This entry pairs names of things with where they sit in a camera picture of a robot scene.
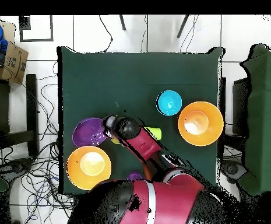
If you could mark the green cup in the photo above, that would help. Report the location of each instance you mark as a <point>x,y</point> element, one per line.
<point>156,131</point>

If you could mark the yellow cup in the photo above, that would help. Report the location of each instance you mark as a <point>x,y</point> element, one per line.
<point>115,141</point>

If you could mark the light blue opaque bowl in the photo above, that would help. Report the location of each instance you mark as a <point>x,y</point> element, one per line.
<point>170,103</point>

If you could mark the purple bowl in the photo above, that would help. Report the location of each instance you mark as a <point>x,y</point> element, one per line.
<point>86,130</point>

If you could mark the purple cup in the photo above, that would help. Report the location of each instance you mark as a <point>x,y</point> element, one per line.
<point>134,176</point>

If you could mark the large orange bowl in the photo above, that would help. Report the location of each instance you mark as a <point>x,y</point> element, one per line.
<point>74,172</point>
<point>209,135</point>

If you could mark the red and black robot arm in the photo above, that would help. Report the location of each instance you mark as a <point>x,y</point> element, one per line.
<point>167,200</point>

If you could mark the dark green tablecloth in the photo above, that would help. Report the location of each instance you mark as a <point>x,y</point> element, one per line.
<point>137,77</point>

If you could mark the black tripod leg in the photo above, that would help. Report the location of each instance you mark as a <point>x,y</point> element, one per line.
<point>183,26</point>
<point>122,23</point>

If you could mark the black bench stand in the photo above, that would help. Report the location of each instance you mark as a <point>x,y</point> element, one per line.
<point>31,105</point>

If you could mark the black monitor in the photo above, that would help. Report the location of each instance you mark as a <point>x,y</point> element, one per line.
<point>240,105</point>

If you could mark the cardboard box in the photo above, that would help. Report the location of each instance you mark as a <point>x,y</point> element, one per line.
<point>15,63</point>

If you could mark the black square frame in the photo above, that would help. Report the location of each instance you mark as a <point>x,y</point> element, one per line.
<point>24,23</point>

